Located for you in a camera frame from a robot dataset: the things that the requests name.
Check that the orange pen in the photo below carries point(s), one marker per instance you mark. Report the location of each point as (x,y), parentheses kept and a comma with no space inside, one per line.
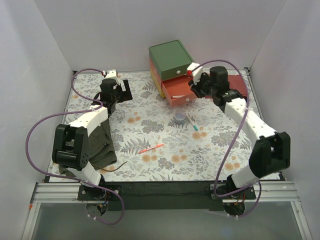
(151,148)

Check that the red folded cloth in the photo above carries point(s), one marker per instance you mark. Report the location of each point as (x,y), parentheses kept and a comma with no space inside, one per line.
(237,83)

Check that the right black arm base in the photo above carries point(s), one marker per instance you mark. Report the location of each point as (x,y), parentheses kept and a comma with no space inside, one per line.
(226,189)

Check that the yellow drawer box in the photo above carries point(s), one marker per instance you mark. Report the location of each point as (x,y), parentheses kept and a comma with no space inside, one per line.
(158,87)

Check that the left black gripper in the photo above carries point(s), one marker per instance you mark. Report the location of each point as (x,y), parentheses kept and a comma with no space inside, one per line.
(125,90)

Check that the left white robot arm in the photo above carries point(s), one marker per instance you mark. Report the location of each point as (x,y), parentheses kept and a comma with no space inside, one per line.
(90,120)

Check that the aluminium front rail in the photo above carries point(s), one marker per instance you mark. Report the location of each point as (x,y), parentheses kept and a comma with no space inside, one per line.
(271,191)

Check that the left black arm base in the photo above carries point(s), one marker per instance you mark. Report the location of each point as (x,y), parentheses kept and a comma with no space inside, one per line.
(97,192)

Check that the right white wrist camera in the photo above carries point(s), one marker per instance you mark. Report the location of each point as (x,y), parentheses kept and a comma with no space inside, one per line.
(194,72)

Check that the olive green cloth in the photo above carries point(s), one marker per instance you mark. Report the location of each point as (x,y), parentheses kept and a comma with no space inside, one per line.
(102,145)

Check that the teal capped white marker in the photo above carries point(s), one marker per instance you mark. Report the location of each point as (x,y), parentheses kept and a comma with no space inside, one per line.
(192,122)

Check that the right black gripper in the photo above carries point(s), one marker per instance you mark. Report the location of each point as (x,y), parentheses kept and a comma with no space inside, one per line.
(197,88)

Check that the red drawer box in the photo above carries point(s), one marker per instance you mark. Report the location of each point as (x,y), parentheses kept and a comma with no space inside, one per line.
(174,87)

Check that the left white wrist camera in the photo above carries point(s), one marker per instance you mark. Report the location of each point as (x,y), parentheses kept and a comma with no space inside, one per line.
(111,74)

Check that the clear jar of paperclips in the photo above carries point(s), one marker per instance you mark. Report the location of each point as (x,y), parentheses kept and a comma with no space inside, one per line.
(179,117)

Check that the floral table mat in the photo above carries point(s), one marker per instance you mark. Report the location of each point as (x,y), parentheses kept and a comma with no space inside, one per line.
(216,150)

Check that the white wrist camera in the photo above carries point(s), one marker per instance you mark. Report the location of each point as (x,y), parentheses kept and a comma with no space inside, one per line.
(111,74)
(194,72)

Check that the purple capped white marker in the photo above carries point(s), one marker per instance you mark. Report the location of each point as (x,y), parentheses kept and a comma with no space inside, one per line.
(177,96)

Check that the green drawer box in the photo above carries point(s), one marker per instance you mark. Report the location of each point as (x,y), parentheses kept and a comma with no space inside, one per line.
(171,59)

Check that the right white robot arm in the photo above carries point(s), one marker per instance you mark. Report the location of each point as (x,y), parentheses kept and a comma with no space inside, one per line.
(271,150)

